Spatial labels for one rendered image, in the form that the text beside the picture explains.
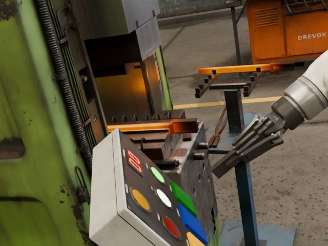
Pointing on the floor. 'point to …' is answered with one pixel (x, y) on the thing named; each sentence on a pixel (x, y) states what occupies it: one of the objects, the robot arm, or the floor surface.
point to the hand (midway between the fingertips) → (225, 164)
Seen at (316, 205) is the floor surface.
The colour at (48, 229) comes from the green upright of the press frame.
